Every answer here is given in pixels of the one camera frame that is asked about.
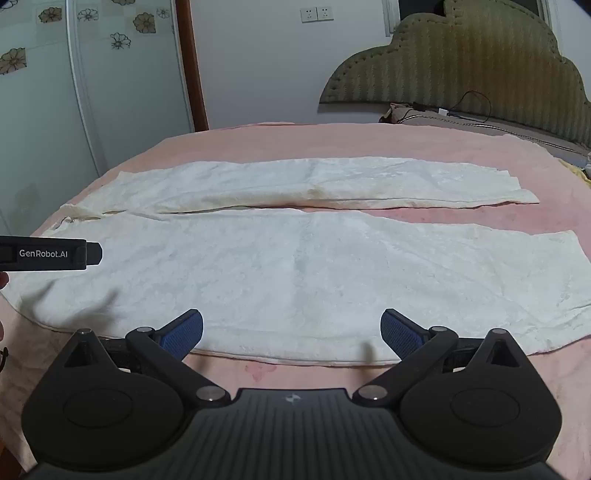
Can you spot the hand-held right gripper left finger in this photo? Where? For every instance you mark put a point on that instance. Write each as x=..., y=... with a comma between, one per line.
x=184, y=336

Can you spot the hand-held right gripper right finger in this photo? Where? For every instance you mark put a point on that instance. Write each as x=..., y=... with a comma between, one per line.
x=400, y=333

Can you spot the white pants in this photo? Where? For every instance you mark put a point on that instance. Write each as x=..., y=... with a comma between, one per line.
x=286, y=272

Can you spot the person's left hand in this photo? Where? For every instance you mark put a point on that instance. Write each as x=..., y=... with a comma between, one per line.
x=2, y=279

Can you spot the flower print wardrobe door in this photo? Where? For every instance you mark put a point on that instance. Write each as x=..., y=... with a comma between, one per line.
x=46, y=115

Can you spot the pink bed sheet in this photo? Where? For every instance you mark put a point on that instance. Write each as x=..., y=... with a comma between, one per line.
x=323, y=143

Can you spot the grey pillow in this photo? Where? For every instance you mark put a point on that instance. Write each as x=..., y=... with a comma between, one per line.
x=461, y=121

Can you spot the pale yellow cloth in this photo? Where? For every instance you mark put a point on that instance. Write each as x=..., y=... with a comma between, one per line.
x=572, y=168

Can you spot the olive upholstered headboard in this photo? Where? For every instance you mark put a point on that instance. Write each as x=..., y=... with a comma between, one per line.
x=461, y=60

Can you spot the brown wooden door frame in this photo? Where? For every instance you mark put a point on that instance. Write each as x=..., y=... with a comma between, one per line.
x=194, y=69

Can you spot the white wall socket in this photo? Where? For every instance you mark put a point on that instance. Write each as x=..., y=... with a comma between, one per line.
x=325, y=13
x=308, y=14

